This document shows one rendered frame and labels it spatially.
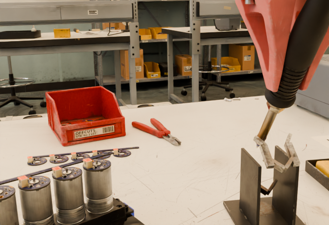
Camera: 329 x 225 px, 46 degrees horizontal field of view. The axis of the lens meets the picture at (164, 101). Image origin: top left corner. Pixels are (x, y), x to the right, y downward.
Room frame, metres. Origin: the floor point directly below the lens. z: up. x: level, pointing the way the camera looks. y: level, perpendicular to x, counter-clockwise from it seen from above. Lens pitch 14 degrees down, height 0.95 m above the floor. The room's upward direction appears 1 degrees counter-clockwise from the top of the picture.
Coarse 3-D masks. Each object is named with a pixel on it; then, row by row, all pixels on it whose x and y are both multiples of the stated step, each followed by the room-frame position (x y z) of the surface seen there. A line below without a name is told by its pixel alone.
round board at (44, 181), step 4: (36, 176) 0.30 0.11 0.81; (40, 176) 0.30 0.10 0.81; (44, 176) 0.30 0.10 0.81; (28, 180) 0.29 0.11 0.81; (40, 180) 0.29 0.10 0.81; (44, 180) 0.29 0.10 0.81; (48, 180) 0.29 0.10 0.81; (32, 184) 0.28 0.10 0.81; (36, 184) 0.28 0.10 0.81; (40, 184) 0.28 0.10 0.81; (44, 184) 0.28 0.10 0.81; (48, 184) 0.29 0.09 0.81; (20, 188) 0.28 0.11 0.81; (24, 188) 0.28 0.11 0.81; (28, 188) 0.28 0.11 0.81; (32, 188) 0.28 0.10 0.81; (36, 188) 0.28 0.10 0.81; (40, 188) 0.28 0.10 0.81
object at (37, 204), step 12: (36, 180) 0.29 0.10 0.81; (24, 192) 0.28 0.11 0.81; (36, 192) 0.28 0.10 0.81; (48, 192) 0.28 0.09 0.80; (24, 204) 0.28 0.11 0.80; (36, 204) 0.28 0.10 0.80; (48, 204) 0.28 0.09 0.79; (24, 216) 0.28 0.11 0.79; (36, 216) 0.28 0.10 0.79; (48, 216) 0.28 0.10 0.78
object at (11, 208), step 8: (0, 192) 0.27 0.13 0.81; (8, 200) 0.26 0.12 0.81; (0, 208) 0.26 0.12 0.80; (8, 208) 0.26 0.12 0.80; (16, 208) 0.27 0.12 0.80; (0, 216) 0.26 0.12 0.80; (8, 216) 0.26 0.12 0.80; (16, 216) 0.27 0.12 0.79; (0, 224) 0.26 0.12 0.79; (8, 224) 0.26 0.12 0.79; (16, 224) 0.27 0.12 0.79
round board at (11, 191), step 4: (0, 188) 0.28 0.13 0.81; (4, 188) 0.28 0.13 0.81; (8, 188) 0.28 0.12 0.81; (12, 188) 0.28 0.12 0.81; (4, 192) 0.27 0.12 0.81; (8, 192) 0.27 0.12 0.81; (12, 192) 0.27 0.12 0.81; (4, 196) 0.26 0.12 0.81; (8, 196) 0.26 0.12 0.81; (0, 200) 0.26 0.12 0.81
